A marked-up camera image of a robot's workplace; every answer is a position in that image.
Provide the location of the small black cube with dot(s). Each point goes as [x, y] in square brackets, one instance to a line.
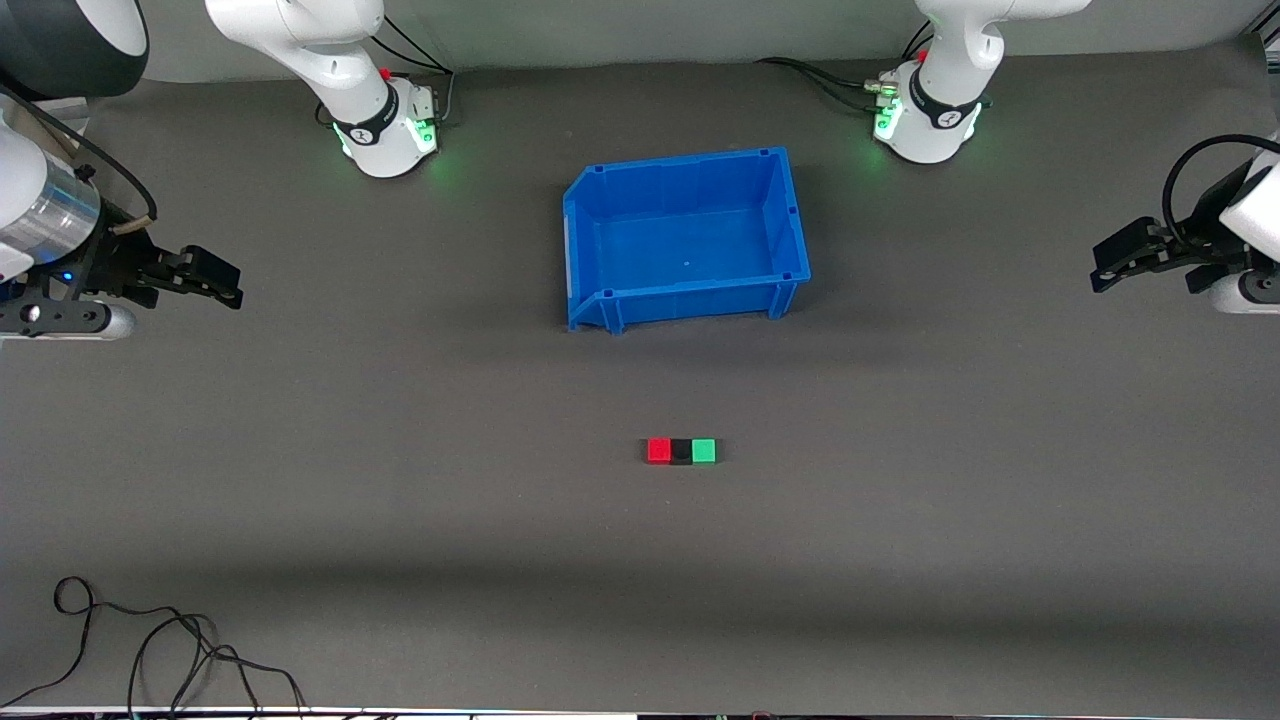
[682, 452]

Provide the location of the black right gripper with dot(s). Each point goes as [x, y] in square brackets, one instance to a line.
[112, 268]

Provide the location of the small green cube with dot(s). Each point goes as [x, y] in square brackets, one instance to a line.
[704, 451]

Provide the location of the blue plastic storage bin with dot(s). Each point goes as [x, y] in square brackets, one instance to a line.
[690, 245]

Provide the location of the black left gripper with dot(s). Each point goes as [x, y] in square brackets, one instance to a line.
[1178, 252]

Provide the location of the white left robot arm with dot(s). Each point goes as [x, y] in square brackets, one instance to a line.
[940, 130]

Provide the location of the small red cube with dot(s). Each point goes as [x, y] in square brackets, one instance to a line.
[659, 451]

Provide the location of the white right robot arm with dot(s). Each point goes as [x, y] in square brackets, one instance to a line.
[300, 30]

